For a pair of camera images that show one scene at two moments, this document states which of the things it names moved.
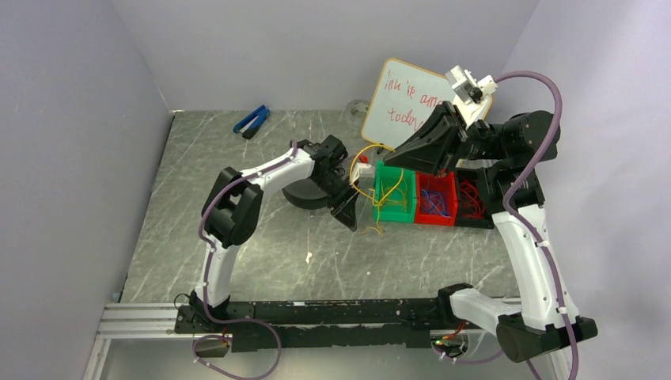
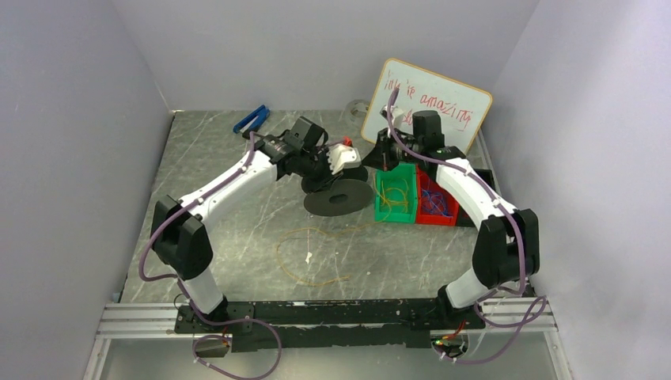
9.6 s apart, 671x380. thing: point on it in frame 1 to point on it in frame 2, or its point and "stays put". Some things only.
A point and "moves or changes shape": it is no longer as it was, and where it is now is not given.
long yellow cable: x=377 y=204 to x=325 y=233
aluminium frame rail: x=142 y=321 stays put
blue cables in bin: x=433 y=202 stays put
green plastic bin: x=395 y=199 stays put
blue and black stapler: x=251 y=123 stays put
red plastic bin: x=436 y=201 stays put
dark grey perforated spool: x=306 y=194 moves or changes shape
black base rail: x=356 y=324 stays put
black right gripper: x=456 y=133 to x=378 y=154
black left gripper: x=339 y=190 to x=319 y=171
